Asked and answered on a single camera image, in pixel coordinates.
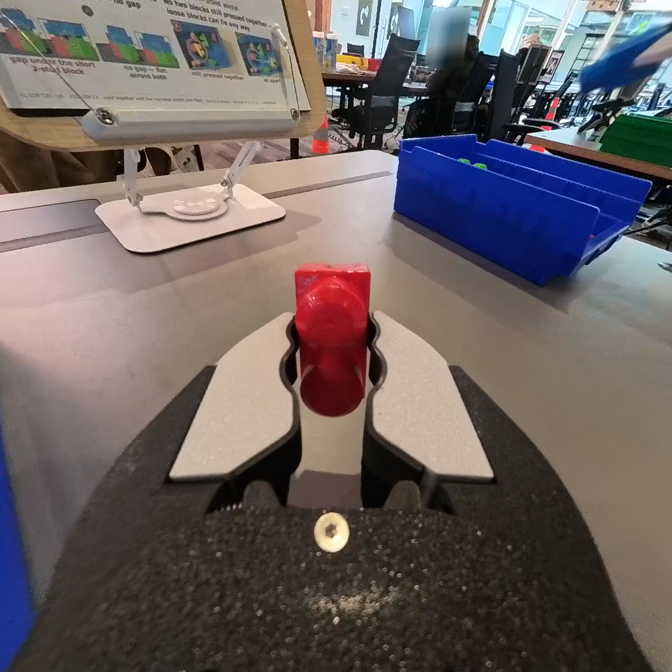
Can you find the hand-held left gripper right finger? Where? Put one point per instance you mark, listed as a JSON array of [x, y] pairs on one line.
[[425, 409]]

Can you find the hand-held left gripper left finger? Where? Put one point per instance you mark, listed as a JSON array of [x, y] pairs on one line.
[[241, 409]]

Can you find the red mega block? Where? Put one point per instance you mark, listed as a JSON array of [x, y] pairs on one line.
[[330, 325]]

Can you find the blue storage bin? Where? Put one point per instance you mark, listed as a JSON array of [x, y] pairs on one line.
[[13, 551], [498, 220]]

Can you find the pile of mega blocks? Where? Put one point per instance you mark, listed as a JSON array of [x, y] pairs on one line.
[[472, 164]]

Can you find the blue mega block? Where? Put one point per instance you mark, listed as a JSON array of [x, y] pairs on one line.
[[619, 63]]

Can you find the black office chair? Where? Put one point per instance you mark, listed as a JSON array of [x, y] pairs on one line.
[[504, 89], [388, 84]]

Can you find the dark wooden table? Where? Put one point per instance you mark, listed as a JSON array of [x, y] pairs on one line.
[[367, 78]]

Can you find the stack of green bins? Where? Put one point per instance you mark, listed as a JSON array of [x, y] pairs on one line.
[[635, 139]]

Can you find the yellow storage bin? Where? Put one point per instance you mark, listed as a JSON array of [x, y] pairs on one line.
[[351, 59]]

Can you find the instruction board on white stand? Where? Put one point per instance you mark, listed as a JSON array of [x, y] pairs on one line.
[[157, 52]]

